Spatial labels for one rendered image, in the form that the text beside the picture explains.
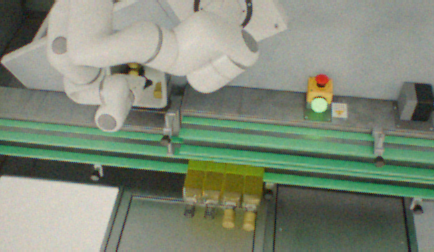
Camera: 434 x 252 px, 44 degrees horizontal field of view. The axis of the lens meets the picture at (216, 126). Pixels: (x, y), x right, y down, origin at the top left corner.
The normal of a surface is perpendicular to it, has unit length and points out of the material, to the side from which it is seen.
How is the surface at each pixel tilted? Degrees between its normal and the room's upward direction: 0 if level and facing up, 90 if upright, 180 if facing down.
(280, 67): 0
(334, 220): 89
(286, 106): 90
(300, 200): 89
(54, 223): 90
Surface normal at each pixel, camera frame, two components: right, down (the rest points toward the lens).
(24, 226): 0.00, -0.68
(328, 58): -0.13, 0.73
